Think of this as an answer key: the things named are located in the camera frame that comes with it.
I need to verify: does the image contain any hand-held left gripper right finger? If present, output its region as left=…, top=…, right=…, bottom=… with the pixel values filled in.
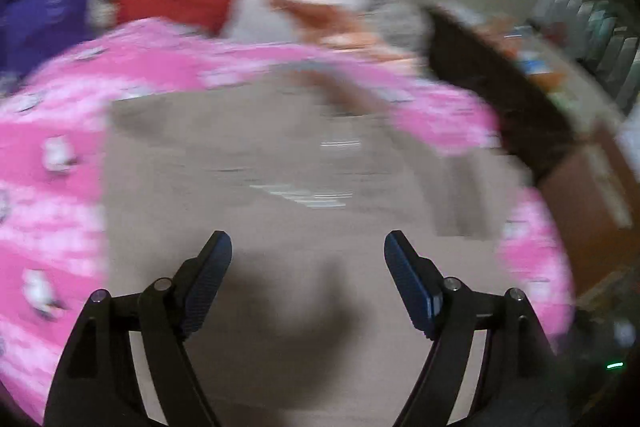
left=384, top=231, right=571, bottom=427

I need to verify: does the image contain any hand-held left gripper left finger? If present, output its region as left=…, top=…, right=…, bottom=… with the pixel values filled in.
left=44, top=231, right=233, bottom=427

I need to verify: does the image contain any beige garment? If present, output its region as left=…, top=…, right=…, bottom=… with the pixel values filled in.
left=100, top=67, right=506, bottom=427

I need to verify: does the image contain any brown wooden cabinet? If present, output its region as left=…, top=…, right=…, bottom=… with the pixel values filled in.
left=542, top=122, right=640, bottom=303

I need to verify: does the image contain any pink penguin print blanket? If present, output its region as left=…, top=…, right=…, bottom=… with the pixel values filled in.
left=0, top=18, right=576, bottom=425

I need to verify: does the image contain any dark wooden furniture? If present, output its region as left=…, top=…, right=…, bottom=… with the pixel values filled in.
left=425, top=4, right=576, bottom=188

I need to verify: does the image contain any white pillow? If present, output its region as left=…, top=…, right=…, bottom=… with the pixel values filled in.
left=220, top=0, right=371, bottom=45

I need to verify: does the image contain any peach fringed cloth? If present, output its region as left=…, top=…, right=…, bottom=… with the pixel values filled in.
left=270, top=0, right=416, bottom=62

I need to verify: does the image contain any grey slatted rack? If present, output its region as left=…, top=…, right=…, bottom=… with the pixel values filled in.
left=535, top=0, right=640, bottom=112

